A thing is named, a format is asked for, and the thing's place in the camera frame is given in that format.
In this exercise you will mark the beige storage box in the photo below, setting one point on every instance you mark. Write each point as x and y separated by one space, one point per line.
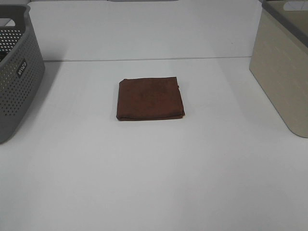
279 61

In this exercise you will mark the brown folded towel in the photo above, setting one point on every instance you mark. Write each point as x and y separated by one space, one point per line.
149 99

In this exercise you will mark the grey perforated plastic basket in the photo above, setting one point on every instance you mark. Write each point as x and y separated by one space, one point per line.
21 68

